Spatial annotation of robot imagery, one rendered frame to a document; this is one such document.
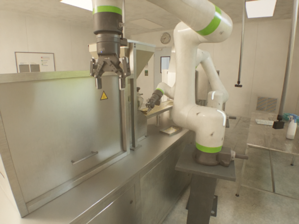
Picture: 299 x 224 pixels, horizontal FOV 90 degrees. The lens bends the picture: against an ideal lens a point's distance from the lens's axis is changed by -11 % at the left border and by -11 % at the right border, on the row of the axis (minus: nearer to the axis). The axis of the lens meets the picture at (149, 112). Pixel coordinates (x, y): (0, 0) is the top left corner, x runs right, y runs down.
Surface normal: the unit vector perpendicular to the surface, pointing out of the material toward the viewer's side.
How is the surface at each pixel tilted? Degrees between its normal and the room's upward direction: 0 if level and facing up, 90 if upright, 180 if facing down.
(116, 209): 90
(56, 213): 0
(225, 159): 81
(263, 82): 90
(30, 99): 90
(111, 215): 90
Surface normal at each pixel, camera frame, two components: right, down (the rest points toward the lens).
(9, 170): 0.83, 0.14
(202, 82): -0.56, 0.21
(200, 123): -0.78, 0.14
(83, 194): 0.00, -0.97
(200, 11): 0.43, 0.58
